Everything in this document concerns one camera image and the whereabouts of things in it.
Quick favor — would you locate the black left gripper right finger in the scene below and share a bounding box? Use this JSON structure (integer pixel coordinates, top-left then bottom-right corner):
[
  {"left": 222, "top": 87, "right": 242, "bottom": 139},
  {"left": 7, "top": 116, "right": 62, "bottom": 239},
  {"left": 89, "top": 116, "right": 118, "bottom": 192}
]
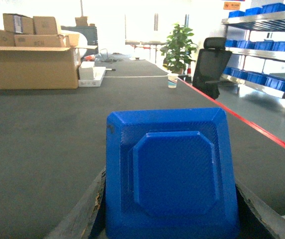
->
[{"left": 236, "top": 182, "right": 285, "bottom": 239}]

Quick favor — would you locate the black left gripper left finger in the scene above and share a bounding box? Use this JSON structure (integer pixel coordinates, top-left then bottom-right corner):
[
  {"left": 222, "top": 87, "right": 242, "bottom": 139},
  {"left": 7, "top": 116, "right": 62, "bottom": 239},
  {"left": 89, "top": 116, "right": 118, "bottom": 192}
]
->
[{"left": 46, "top": 168, "right": 106, "bottom": 239}]

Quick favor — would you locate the blue 3D-printed block part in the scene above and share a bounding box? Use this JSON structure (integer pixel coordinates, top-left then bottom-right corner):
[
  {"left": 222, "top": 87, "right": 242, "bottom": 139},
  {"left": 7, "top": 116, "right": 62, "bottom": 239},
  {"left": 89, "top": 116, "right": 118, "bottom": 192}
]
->
[{"left": 106, "top": 108, "right": 240, "bottom": 239}]

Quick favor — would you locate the steel shelf rack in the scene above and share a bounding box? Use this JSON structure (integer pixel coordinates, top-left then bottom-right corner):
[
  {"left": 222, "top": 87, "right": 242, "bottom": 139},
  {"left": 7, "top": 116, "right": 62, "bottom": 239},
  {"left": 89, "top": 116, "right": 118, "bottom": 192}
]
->
[{"left": 221, "top": 2, "right": 285, "bottom": 99}]

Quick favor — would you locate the flat white box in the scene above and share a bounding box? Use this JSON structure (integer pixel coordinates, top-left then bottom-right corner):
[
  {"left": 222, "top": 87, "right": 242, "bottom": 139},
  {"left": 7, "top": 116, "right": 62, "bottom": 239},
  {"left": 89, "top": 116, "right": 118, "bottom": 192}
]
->
[{"left": 78, "top": 67, "right": 106, "bottom": 87}]

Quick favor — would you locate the small white box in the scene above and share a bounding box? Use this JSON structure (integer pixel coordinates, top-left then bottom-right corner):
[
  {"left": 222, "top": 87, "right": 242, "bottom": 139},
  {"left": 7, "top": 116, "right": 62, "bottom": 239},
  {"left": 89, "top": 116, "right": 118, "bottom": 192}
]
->
[{"left": 79, "top": 61, "right": 95, "bottom": 80}]

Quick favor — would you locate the white paper cup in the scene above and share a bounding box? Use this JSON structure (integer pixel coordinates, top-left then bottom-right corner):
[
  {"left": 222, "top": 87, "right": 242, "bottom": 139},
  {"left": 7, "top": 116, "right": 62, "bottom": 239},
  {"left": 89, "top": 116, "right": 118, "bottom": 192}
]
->
[{"left": 167, "top": 73, "right": 179, "bottom": 89}]

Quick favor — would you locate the black office chair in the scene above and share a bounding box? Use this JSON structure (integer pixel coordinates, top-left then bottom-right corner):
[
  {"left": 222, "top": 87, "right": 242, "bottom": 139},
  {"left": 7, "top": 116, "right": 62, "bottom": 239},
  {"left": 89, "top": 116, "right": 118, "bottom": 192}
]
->
[{"left": 192, "top": 37, "right": 232, "bottom": 100}]

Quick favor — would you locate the large cardboard box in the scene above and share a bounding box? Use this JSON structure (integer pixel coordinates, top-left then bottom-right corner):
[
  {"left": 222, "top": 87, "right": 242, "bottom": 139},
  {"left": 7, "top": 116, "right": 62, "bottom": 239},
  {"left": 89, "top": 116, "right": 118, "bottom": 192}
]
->
[{"left": 0, "top": 45, "right": 97, "bottom": 90}]

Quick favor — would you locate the green potted plant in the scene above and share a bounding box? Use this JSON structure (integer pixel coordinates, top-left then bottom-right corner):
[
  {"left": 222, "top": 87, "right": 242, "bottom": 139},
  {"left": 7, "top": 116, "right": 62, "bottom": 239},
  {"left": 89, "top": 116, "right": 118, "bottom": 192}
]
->
[{"left": 160, "top": 23, "right": 198, "bottom": 74}]

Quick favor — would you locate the small cardboard box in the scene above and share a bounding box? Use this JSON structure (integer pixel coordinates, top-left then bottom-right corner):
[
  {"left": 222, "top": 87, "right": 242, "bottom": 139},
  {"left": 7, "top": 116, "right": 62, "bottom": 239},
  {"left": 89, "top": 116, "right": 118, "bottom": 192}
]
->
[{"left": 33, "top": 16, "right": 61, "bottom": 35}]

